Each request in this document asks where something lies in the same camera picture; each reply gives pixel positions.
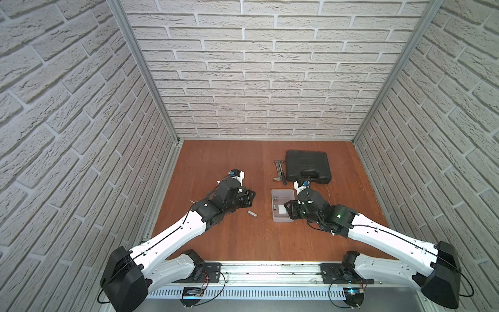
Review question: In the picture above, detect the translucent white storage box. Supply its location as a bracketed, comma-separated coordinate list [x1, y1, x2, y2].
[271, 189, 295, 223]

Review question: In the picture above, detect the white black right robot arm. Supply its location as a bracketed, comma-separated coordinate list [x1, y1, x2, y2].
[284, 187, 461, 309]

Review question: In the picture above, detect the aluminium corner post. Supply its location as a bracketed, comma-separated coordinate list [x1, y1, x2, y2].
[108, 0, 180, 145]
[352, 0, 444, 145]

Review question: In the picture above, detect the right small circuit board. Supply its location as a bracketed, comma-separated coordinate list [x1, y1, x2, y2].
[343, 288, 365, 309]

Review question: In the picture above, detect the aluminium left corner post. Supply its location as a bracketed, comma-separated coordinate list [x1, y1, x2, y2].
[108, 0, 180, 145]

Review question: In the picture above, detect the grey metal pipe wrench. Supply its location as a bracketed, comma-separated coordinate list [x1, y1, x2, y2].
[273, 160, 287, 185]

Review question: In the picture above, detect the aluminium right corner post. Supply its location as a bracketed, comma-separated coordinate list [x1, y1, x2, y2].
[352, 0, 444, 145]

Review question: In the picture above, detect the black plastic tool case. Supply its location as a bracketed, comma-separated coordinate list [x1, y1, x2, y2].
[285, 150, 332, 184]

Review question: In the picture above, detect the left small circuit board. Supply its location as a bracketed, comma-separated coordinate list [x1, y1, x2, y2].
[180, 287, 204, 308]

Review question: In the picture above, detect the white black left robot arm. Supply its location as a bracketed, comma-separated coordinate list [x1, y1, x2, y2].
[100, 169, 255, 311]

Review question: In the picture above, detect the white slotted cable duct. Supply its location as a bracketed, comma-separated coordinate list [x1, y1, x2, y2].
[147, 286, 414, 301]

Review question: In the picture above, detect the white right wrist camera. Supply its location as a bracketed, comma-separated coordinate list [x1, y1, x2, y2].
[294, 179, 311, 194]

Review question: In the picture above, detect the small circuit board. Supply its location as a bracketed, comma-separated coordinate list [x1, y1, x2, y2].
[343, 288, 365, 309]
[180, 287, 204, 308]

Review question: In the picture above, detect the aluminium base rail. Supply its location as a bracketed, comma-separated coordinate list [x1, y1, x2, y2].
[143, 253, 420, 291]

